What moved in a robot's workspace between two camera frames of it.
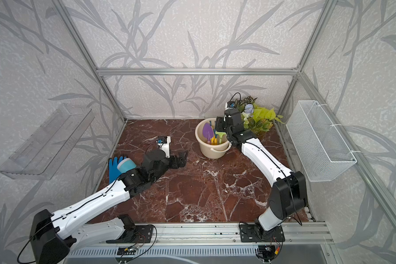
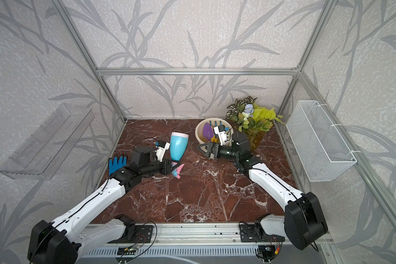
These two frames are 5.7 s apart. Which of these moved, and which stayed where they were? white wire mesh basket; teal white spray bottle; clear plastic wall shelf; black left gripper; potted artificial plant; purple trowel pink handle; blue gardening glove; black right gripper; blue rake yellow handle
Moved: teal white spray bottle; black right gripper; black left gripper
Stayed: white wire mesh basket; blue rake yellow handle; potted artificial plant; purple trowel pink handle; blue gardening glove; clear plastic wall shelf
